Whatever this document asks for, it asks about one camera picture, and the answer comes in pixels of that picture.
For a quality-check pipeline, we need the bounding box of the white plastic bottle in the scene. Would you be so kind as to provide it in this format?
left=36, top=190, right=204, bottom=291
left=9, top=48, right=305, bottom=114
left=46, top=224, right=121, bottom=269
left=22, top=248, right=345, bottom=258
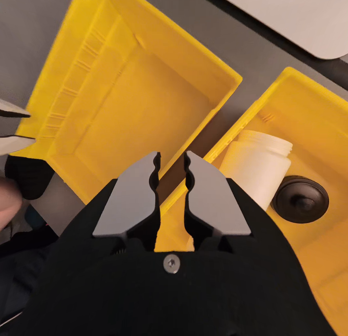
left=219, top=130, right=293, bottom=211

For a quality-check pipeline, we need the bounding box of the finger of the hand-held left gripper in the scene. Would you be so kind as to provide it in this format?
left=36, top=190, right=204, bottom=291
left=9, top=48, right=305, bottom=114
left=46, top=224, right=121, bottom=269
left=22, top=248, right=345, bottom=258
left=0, top=99, right=31, bottom=119
left=0, top=136, right=36, bottom=156

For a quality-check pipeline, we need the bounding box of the yellow plastic bin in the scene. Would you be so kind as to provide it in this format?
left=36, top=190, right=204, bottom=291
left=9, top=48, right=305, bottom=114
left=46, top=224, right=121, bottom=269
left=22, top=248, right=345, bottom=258
left=154, top=67, right=348, bottom=334
left=11, top=0, right=243, bottom=206

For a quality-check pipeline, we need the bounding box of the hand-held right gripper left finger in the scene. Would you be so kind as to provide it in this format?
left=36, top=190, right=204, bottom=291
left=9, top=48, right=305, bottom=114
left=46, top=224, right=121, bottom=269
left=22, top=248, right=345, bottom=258
left=93, top=152, right=162, bottom=241

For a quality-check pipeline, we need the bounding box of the black textured pad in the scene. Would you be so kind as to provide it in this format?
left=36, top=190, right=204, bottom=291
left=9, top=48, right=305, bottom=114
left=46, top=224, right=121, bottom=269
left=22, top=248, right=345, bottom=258
left=5, top=154, right=55, bottom=200

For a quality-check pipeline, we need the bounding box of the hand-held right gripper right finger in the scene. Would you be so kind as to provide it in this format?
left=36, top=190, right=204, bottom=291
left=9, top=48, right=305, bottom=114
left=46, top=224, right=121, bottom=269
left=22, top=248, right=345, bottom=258
left=183, top=151, right=252, bottom=239

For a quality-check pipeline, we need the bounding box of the black bottle lid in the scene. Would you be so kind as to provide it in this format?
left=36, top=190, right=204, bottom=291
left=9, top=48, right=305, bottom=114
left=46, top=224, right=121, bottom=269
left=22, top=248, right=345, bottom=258
left=271, top=176, right=330, bottom=224

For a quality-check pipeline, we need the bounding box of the person's left hand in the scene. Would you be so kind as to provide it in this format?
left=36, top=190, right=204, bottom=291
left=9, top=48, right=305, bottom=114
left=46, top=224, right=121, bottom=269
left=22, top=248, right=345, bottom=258
left=0, top=178, right=23, bottom=231

